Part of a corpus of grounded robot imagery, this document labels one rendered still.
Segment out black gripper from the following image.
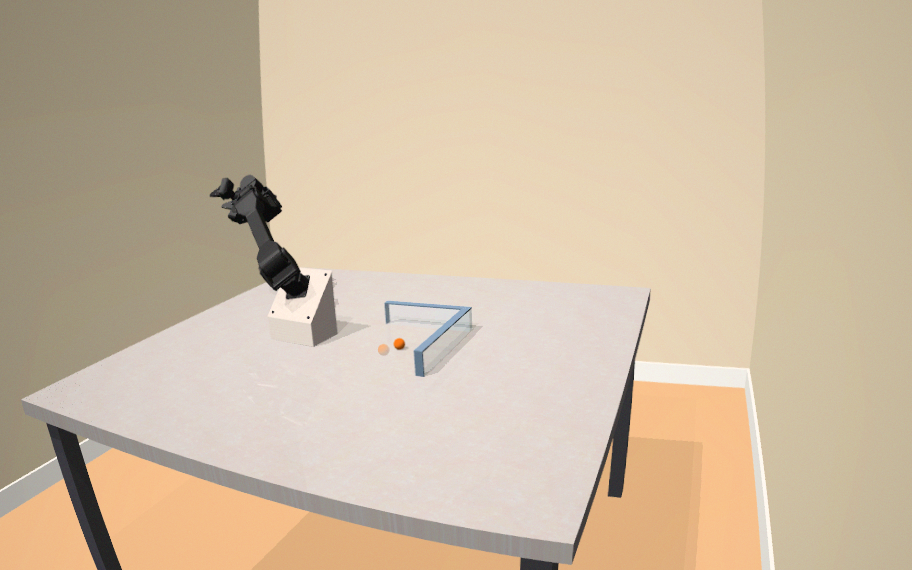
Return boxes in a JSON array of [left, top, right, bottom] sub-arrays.
[[209, 178, 242, 209]]

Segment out light blue l-shaped wall top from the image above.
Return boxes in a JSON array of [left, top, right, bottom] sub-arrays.
[[384, 301, 472, 377]]

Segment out clear glass corner walls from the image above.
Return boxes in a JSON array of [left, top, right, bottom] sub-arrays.
[[385, 304, 472, 376]]

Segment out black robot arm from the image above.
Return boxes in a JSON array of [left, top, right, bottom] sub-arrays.
[[228, 175, 310, 300]]

